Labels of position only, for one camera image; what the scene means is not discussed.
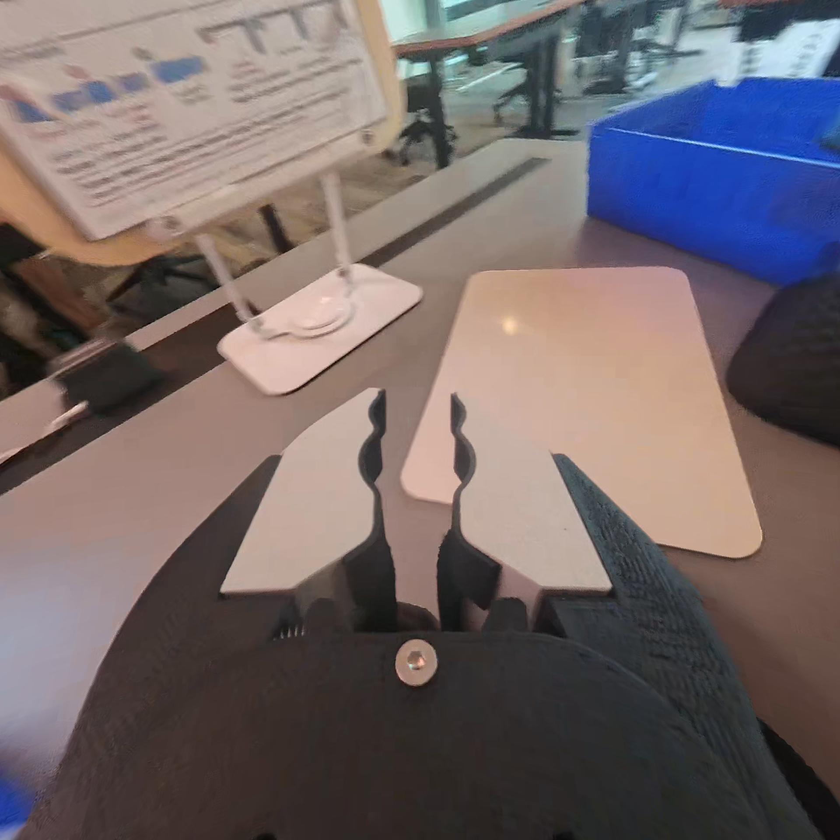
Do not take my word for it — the black office chair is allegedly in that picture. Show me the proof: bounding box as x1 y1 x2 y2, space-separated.
105 197 292 319
398 69 456 168

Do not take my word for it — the grey flat metal object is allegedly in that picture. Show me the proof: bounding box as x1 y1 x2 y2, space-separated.
0 401 93 467

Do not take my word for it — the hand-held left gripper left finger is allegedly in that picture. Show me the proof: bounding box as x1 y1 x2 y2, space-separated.
221 388 397 631

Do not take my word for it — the white table sign stand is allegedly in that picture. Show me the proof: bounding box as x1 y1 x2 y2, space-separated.
0 0 424 397

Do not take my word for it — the wooden office desk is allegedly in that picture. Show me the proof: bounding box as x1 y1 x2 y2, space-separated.
392 0 594 140

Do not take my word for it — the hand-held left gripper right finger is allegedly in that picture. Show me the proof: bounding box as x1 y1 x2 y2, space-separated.
437 394 613 631

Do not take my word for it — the black boxy object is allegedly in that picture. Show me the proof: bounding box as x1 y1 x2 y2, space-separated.
53 335 166 416

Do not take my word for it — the blue plastic bin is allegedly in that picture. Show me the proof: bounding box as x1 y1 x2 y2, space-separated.
587 77 840 287

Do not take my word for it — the white whiteboard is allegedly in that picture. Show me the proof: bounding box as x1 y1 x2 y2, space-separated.
401 267 765 559

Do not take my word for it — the black knobbly rounded object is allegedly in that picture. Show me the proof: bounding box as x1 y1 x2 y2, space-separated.
726 273 840 450

